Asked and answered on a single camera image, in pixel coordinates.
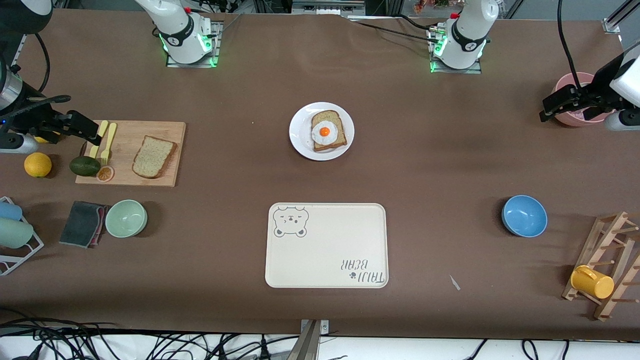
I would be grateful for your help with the yellow plastic knife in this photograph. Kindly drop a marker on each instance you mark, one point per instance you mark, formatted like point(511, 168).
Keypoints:
point(102, 127)

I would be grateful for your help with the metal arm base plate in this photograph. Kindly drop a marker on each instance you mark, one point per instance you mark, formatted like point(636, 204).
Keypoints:
point(217, 45)
point(455, 71)

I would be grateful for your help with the yellow mug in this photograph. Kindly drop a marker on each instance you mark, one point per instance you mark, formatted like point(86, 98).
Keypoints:
point(595, 284)

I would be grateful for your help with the yellow plastic fork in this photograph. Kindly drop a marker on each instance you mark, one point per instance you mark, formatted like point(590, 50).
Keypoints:
point(109, 142)

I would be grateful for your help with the pink bowl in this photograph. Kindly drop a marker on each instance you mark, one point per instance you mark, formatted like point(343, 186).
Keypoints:
point(572, 121)

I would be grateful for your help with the dark green avocado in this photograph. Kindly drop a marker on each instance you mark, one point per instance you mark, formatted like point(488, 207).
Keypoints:
point(85, 166)

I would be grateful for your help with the dark folded cloth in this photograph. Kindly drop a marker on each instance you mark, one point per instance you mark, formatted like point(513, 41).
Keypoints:
point(81, 224)

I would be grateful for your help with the cream bear print tray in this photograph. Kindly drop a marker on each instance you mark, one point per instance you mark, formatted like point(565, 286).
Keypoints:
point(325, 250)

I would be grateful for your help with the aluminium frame profile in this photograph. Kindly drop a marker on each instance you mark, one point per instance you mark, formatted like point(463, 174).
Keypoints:
point(612, 25)

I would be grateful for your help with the white round plate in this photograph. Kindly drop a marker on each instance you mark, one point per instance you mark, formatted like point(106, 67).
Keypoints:
point(301, 135)

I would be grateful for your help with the wooden peg rack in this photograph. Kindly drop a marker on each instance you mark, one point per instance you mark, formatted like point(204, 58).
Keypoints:
point(612, 235)

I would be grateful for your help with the small grey tape scrap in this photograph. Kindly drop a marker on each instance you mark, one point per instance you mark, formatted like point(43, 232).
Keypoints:
point(454, 282)

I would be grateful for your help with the mint green bowl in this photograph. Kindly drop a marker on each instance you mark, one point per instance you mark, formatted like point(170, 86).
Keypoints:
point(126, 218)

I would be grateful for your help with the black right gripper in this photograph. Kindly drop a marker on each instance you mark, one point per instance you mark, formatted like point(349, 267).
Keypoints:
point(31, 119)

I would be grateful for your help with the black equipment box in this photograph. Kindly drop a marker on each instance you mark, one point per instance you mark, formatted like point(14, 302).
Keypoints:
point(327, 6)

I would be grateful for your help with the orange slice toy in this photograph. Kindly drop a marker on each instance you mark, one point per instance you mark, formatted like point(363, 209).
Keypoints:
point(105, 174)

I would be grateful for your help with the light blue cup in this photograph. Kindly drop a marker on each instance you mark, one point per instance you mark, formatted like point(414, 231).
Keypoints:
point(9, 211)

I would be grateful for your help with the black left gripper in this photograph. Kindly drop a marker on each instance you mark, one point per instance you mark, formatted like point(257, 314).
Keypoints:
point(596, 95)

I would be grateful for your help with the bamboo cutting board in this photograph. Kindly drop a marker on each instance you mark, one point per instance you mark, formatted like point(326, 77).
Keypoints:
point(122, 150)

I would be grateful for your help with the brown bread slice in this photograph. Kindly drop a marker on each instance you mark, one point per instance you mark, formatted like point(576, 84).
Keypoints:
point(330, 117)
point(154, 157)

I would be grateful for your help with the mint green cup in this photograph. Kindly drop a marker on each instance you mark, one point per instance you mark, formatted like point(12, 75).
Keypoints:
point(14, 233)

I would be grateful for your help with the blue bowl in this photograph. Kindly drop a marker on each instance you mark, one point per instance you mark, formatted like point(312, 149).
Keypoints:
point(525, 216)

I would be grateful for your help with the yellow lemon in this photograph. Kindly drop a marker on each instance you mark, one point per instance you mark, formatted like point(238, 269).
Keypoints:
point(44, 139)
point(38, 165)

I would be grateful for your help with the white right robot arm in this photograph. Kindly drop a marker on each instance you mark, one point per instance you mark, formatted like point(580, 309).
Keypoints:
point(182, 40)

